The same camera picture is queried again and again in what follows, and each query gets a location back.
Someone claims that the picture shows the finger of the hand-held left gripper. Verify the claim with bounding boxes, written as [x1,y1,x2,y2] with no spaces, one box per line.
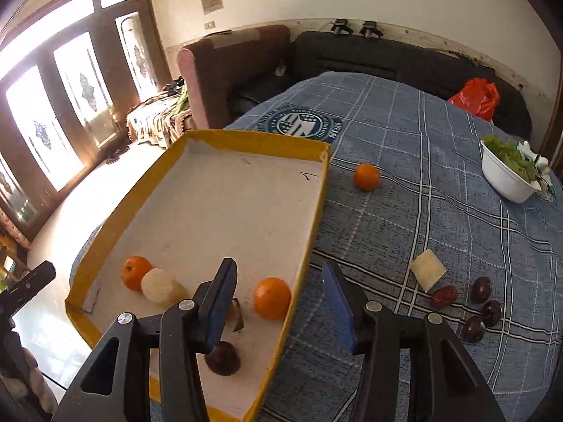
[0,261,56,317]

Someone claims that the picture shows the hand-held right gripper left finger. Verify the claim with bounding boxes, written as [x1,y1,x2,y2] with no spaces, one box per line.
[53,257,239,422]

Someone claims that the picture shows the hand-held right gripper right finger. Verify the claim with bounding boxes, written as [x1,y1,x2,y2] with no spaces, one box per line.
[321,260,506,422]

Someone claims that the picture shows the orange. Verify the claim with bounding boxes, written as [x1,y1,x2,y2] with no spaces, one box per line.
[253,277,292,321]
[354,164,381,192]
[121,256,154,292]

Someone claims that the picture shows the dark purple passion fruit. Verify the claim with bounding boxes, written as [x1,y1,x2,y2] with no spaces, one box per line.
[460,315,487,344]
[470,276,492,304]
[481,300,503,327]
[204,340,242,376]

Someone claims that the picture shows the white peeled round fruit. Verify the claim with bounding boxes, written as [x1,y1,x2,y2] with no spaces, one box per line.
[141,268,188,309]

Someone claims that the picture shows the yellow-edged cardboard box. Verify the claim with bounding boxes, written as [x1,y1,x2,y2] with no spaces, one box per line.
[65,129,330,422]

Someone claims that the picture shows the person's left hand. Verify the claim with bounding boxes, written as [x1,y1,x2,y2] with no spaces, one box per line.
[20,346,59,416]

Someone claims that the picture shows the brown husk piece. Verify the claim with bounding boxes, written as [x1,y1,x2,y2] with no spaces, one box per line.
[226,298,245,332]

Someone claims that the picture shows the white peeled fruit slice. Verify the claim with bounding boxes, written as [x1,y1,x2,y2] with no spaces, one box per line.
[409,249,448,293]

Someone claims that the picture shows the red date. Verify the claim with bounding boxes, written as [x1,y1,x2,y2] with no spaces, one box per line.
[430,285,459,309]

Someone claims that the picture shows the dark shoes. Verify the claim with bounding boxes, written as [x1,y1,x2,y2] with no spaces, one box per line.
[105,145,130,165]

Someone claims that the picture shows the patterned bench cover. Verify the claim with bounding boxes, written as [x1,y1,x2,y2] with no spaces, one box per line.
[126,92,194,148]

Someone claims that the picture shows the white bowl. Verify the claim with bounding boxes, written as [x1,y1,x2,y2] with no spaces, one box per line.
[480,138,543,204]

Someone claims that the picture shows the wooden glass door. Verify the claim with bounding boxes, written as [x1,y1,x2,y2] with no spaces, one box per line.
[0,0,172,238]

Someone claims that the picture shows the brown armchair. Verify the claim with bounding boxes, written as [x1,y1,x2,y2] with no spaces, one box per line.
[177,25,291,130]

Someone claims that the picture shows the green lettuce leaves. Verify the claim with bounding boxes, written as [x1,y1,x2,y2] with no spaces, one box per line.
[484,135,537,181]

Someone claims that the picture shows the white gloves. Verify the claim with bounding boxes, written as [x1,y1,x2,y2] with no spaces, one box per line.
[521,141,552,194]

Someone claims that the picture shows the red plastic bag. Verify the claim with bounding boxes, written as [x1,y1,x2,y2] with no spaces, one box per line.
[448,78,501,121]

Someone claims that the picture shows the black sofa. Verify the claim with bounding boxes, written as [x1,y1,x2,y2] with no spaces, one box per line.
[233,31,533,139]

